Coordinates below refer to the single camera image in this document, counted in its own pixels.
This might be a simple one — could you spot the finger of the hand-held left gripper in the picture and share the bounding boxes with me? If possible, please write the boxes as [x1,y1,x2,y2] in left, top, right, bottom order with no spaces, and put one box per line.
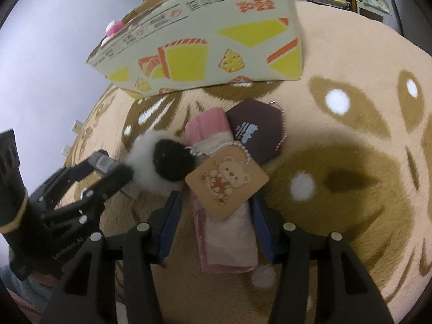
[40,164,135,225]
[29,151,114,210]

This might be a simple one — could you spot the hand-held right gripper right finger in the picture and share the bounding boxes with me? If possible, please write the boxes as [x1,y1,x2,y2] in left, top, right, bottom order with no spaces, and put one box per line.
[248,196,395,324]

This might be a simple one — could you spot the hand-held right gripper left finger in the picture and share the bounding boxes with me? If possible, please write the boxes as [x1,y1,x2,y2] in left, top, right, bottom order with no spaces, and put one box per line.
[39,191,184,324]

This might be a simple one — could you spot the pink pouch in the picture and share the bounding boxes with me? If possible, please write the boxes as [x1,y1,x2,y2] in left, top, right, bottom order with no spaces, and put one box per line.
[184,107,259,274]

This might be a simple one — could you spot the black and white fluffy plush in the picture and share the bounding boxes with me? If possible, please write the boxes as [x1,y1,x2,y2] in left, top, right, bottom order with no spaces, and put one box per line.
[126,131,198,197]

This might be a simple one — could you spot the pink plush toy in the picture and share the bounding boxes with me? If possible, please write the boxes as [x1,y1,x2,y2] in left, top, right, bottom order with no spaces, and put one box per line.
[101,20,125,46]

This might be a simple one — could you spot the printed cardboard box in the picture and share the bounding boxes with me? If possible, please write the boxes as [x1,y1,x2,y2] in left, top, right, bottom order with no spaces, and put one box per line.
[85,0,303,100]

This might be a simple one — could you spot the brown bear paper tag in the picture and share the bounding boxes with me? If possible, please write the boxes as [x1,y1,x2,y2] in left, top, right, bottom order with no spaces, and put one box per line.
[184,146,270,222]

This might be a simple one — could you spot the person's denim trouser leg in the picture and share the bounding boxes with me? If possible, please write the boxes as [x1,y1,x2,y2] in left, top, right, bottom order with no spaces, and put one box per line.
[0,266,59,308]

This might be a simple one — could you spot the dark maroon hexagon pouch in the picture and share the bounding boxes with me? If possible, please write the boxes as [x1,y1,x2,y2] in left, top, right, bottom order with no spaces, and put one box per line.
[224,99,288,164]

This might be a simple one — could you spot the white trolley cart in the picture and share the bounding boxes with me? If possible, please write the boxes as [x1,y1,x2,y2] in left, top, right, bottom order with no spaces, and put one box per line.
[356,0,406,35]

